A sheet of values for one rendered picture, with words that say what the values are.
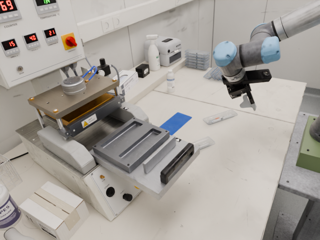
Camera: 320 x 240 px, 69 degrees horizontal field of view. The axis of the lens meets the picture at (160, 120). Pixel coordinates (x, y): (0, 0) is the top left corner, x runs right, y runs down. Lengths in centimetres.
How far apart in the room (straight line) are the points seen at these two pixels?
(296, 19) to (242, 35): 233
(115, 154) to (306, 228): 110
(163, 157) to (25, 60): 58
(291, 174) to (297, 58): 224
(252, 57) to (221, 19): 247
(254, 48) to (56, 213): 80
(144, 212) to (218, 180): 31
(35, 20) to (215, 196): 88
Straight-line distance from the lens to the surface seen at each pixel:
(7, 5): 92
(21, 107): 137
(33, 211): 91
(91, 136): 95
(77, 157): 79
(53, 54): 99
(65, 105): 82
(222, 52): 80
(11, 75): 94
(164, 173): 64
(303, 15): 90
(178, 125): 123
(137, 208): 90
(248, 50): 80
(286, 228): 182
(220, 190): 94
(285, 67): 322
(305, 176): 108
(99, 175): 83
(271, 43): 79
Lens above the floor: 148
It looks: 35 degrees down
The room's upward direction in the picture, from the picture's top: 5 degrees counter-clockwise
